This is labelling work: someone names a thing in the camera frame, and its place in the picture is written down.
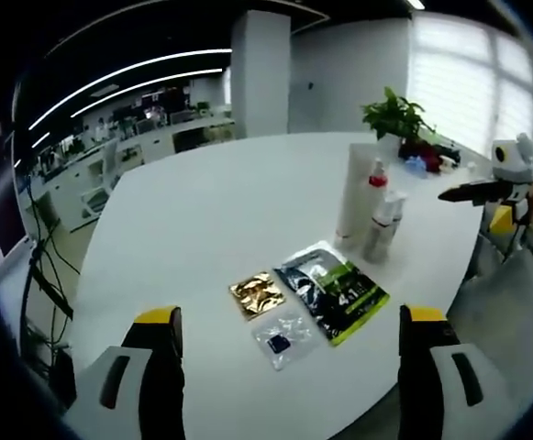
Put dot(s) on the dark tabletop device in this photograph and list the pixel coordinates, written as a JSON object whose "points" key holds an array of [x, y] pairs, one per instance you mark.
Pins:
{"points": [[447, 156]]}

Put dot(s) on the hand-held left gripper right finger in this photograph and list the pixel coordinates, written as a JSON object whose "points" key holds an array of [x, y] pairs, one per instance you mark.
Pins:
{"points": [[426, 380]]}

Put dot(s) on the tall red-collar skincare bottle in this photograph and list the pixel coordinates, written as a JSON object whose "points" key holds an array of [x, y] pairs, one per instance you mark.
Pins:
{"points": [[377, 182]]}

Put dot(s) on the silver skincare bottle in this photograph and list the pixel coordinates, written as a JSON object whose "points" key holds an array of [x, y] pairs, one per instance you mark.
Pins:
{"points": [[378, 243]]}

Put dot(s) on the ceiling light strip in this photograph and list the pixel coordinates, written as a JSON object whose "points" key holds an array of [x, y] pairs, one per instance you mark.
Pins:
{"points": [[211, 70], [220, 51]]}

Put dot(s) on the gold skincare sachet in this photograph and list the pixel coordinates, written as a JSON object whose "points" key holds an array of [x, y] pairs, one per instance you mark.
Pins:
{"points": [[257, 297]]}

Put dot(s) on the white office chair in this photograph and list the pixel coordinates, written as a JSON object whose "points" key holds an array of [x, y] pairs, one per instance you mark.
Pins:
{"points": [[110, 158]]}

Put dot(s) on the white office desk row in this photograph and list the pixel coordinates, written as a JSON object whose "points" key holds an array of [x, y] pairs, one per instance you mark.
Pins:
{"points": [[156, 142]]}

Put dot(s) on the white skincare tube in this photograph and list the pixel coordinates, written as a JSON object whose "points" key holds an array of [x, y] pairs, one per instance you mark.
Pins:
{"points": [[351, 206]]}

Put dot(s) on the green black skincare packet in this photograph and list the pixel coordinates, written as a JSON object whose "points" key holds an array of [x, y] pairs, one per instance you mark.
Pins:
{"points": [[335, 298]]}

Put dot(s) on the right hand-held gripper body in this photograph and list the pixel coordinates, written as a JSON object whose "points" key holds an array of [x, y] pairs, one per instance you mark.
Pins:
{"points": [[514, 160]]}

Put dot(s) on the potted green plant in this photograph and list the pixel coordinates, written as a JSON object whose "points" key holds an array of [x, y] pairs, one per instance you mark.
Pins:
{"points": [[394, 114]]}

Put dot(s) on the computer monitor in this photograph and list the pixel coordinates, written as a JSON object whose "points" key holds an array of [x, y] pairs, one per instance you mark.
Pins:
{"points": [[9, 215]]}

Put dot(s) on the clear skincare sachet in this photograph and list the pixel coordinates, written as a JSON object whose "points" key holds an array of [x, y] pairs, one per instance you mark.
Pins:
{"points": [[284, 341]]}

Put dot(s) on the blue crumpled cloth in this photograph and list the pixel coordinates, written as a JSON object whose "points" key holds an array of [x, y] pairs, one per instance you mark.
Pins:
{"points": [[415, 164]]}

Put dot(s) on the red cloth bundle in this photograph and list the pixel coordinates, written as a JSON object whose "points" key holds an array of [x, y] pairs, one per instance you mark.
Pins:
{"points": [[424, 153]]}

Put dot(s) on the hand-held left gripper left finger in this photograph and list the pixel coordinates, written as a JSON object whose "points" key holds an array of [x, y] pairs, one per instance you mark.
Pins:
{"points": [[151, 380]]}

